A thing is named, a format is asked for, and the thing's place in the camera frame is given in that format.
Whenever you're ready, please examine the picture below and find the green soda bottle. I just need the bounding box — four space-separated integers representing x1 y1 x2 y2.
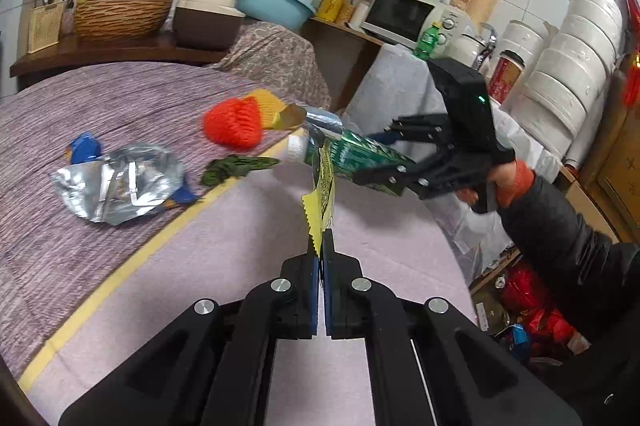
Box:
414 21 448 62

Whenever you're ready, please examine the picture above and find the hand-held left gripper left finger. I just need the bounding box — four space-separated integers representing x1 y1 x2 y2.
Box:
59 236 321 426

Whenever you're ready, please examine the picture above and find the green plastic bottle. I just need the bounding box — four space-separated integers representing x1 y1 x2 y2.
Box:
286 128 418 197

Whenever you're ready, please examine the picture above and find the dark green wrapper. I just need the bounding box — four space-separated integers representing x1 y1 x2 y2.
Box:
201 155 281 187

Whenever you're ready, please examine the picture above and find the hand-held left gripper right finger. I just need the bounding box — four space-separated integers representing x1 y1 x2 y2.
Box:
320 228 583 426

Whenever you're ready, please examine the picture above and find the beige chopstick holder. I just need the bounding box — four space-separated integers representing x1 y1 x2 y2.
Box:
27 1 66 54

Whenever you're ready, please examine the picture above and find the gold lined foil wrapper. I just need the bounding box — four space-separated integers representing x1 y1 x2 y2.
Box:
276 102 346 144

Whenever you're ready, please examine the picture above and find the floral cloth cover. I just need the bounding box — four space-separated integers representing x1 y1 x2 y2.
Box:
210 18 333 112

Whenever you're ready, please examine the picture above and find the white cloth cover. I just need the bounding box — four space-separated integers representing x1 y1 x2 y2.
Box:
345 43 566 302

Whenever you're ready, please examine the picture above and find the white microwave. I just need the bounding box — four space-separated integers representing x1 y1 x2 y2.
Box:
360 0 473 49

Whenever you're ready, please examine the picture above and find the small blue wrapper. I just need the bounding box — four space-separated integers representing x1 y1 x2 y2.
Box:
66 132 103 165

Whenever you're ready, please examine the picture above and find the red plastic bag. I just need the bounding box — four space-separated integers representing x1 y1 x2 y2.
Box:
500 263 576 357

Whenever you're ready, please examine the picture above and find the red cup with black lid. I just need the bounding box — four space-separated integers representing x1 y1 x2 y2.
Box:
487 50 526 104

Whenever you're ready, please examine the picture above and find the red foam net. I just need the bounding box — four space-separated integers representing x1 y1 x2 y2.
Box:
202 98 263 150

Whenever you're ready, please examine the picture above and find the large silver foil bag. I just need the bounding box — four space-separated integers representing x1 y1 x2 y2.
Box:
51 145 203 225

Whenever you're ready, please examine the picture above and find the yellow foam net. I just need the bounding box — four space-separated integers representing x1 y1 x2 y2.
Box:
247 88 291 132

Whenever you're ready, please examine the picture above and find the light blue basin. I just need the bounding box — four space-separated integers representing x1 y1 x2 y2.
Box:
235 0 317 32

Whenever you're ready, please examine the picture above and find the person's right hand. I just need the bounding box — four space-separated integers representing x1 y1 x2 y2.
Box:
486 159 535 209

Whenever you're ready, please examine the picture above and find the white electric kettle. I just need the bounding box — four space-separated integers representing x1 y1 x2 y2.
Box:
447 23 498 72

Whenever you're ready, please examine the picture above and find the brown rice cooker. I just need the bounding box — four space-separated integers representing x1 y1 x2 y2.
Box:
172 0 246 52

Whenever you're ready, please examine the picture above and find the dark wooden counter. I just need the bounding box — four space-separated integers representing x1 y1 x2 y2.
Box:
10 33 231 92

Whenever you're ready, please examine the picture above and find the purple striped tablecloth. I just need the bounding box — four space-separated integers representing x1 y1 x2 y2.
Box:
0 61 331 377

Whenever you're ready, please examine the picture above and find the yellow green wrapper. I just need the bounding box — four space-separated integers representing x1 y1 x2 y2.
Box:
301 140 337 256

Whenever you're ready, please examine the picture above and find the stack of white bowls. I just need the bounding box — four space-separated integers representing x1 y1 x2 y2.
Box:
500 0 626 167

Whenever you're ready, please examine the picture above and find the glass storage jar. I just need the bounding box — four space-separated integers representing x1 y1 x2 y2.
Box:
345 0 375 27

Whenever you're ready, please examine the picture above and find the pink tablecloth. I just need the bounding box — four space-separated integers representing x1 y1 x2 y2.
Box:
17 156 478 426

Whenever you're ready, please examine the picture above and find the person's right forearm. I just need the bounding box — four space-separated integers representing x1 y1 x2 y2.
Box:
497 173 640 347

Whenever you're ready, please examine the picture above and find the woven pattern basin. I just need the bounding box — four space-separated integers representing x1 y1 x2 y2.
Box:
74 0 173 42

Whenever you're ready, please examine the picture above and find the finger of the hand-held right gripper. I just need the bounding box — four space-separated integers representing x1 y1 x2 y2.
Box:
367 112 453 148
351 145 483 201

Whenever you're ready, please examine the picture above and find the red hanging ornament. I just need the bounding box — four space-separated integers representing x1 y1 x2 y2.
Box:
621 0 640 107

